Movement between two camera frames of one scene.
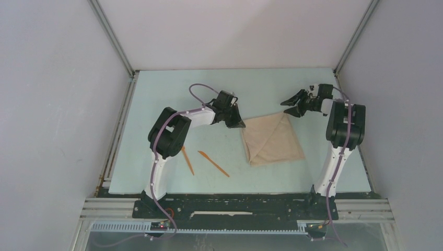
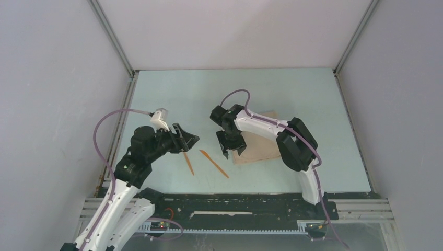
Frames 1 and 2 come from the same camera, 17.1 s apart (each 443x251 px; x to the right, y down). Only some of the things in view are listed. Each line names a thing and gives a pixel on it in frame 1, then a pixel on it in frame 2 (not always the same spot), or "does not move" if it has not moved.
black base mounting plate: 235,211 does not move
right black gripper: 293,100 -> 225,145
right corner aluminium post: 356,36 does not move
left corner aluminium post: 100,16 does not move
